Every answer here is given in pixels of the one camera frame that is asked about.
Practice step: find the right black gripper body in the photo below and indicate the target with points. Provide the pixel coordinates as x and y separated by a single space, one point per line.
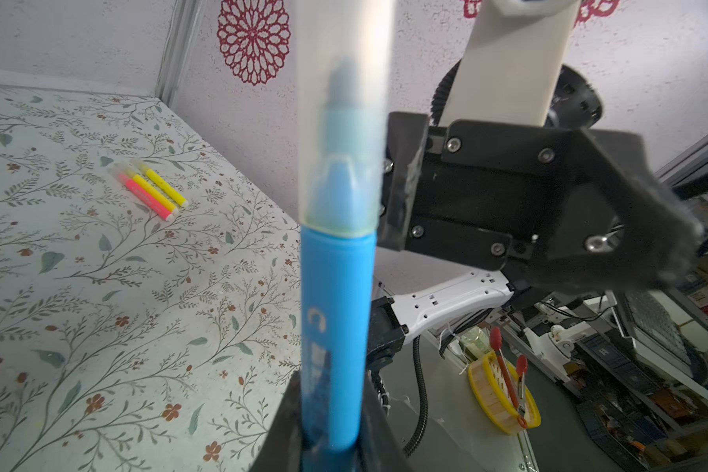
490 193

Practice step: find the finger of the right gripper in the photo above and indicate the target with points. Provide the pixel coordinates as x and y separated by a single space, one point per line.
610 223
407 134

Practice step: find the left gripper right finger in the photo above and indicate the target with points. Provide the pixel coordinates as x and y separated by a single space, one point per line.
378 449

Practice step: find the pink highlighter pen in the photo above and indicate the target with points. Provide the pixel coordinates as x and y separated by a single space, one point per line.
120 175

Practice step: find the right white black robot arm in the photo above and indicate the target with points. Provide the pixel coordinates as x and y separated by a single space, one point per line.
400 319

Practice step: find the yellow basket with tongs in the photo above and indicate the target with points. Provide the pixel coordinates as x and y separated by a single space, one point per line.
501 391

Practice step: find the yellow highlighter pen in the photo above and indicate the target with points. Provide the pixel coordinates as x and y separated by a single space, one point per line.
140 180
164 186

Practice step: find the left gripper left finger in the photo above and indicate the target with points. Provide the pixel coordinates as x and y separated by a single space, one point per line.
283 446

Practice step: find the clear pen cap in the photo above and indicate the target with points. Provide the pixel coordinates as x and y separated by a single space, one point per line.
343 65

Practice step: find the blue highlighter pen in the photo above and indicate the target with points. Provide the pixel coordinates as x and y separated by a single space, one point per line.
336 281

